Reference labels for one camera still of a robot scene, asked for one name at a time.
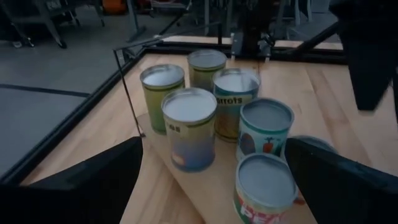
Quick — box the orange object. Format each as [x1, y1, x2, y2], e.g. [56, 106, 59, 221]
[101, 0, 127, 15]

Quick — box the green dotted pea soup can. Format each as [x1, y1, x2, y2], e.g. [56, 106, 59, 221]
[233, 152, 300, 224]

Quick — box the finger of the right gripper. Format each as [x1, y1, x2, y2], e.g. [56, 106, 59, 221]
[392, 74, 398, 124]
[340, 37, 397, 111]

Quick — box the white teal mixed vegetable can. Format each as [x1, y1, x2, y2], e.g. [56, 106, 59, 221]
[235, 98, 295, 162]

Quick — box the teal orange carrots can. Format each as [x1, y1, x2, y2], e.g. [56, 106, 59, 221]
[212, 67, 261, 143]

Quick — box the wooden shelf with black frame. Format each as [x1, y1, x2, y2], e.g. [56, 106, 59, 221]
[112, 21, 318, 224]

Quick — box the grey rolling desk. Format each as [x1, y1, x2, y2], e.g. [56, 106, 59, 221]
[0, 0, 105, 49]

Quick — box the yellow corn can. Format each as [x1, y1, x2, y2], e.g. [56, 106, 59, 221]
[139, 63, 187, 135]

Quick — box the yellow blue peas can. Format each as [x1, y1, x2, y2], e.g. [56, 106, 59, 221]
[160, 87, 218, 173]

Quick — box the white diced tomato can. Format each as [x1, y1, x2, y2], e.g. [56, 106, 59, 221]
[187, 49, 228, 93]

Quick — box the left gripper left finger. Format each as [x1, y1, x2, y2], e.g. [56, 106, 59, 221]
[0, 136, 144, 224]

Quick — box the black aluminium table frame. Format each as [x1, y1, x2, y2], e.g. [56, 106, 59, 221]
[0, 21, 348, 187]

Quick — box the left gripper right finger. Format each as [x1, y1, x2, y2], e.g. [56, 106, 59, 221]
[284, 137, 398, 224]

